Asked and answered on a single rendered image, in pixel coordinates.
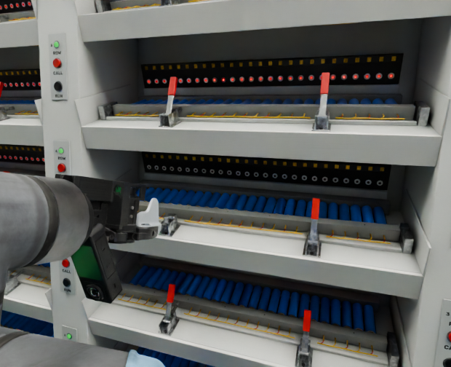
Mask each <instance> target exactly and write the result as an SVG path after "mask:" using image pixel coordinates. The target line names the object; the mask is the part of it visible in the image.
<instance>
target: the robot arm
mask: <svg viewBox="0 0 451 367"><path fill-rule="evenodd" d="M131 186H139V187H140V193H139V196H138V195H137V194H136V188H132V187H131ZM145 190H146V185H142V184H138V183H129V182H123V181H109V180H104V179H99V178H90V177H85V176H79V175H62V174H55V178H49V177H43V176H37V175H21V174H15V173H4V172H0V325H1V313H2V307H3V300H4V290H5V288H6V281H7V271H8V270H12V269H19V268H22V267H29V266H33V265H37V264H45V263H49V262H53V261H62V260H64V259H66V258H68V257H71V258H72V261H73V264H74V266H75V269H76V272H77V275H78V276H79V280H80V282H81V286H82V288H83V290H84V293H85V296H86V297H87V298H88V299H91V300H95V301H101V302H105V303H109V304H111V303H112V302H113V300H114V299H115V298H116V297H117V296H118V295H119V294H120V293H121V291H122V286H121V283H120V280H119V276H118V273H117V271H116V266H115V264H114V261H113V256H112V254H111V250H110V247H109V244H108V243H116V244H123V243H133V242H135V240H137V241H138V240H149V239H153V238H155V237H157V235H158V233H160V231H161V224H160V223H159V203H158V200H157V199H156V198H152V199H151V201H150V203H149V205H148V208H147V210H146V211H143V212H139V213H138V214H137V212H138V209H139V203H140V200H141V201H145ZM0 367H165V366H164V364H163V363H162V362H161V361H160V360H157V359H155V358H151V357H148V356H144V355H139V354H138V353H137V352H136V351H135V350H130V351H129V352H125V351H120V350H113V349H109V348H105V347H99V346H95V345H91V344H84V343H80V342H73V341H69V340H65V339H59V338H55V337H51V336H43V335H39V334H31V333H28V332H27V331H20V330H16V329H11V328H2V327H1V326H0Z"/></svg>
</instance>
